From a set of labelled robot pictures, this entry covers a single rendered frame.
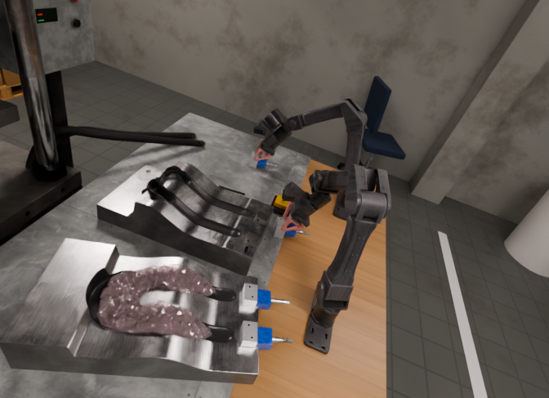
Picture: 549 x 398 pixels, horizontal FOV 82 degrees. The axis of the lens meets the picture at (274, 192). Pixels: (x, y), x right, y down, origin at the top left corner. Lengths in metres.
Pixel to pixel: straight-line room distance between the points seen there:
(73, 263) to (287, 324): 0.56
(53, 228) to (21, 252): 0.10
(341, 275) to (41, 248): 0.81
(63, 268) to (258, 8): 3.07
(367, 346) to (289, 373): 0.25
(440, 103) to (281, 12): 1.76
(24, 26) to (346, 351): 1.20
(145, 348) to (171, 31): 3.56
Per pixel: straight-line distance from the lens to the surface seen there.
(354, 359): 0.99
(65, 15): 1.39
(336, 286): 0.88
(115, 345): 0.80
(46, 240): 1.10
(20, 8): 1.10
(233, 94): 3.80
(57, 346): 0.78
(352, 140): 1.28
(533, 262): 3.65
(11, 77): 3.63
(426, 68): 3.45
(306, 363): 0.93
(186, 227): 0.98
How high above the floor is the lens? 1.58
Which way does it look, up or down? 36 degrees down
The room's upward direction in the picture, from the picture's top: 19 degrees clockwise
